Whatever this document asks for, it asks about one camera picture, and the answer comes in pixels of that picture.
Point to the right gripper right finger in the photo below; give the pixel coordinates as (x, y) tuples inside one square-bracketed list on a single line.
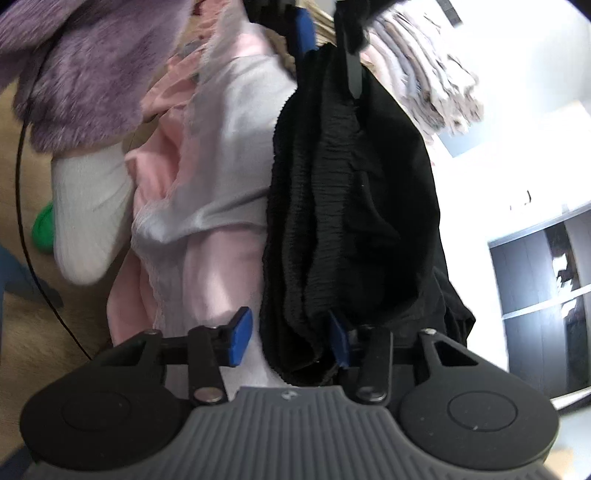
[(450, 402)]

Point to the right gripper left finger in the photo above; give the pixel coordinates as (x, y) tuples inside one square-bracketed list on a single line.
[(132, 400)]

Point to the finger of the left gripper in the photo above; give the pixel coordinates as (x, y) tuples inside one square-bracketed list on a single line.
[(350, 20), (297, 28)]

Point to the black shorts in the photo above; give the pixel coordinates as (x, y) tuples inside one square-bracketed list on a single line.
[(353, 221)]

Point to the stack of folded light clothes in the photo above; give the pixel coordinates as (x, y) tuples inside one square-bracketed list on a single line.
[(413, 53)]

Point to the black sliding wardrobe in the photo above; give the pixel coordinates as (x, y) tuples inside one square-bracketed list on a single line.
[(543, 281)]

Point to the white sock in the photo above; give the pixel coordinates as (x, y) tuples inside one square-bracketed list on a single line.
[(92, 196)]

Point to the purple fluffy robe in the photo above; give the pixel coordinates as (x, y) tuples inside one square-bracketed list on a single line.
[(83, 67)]

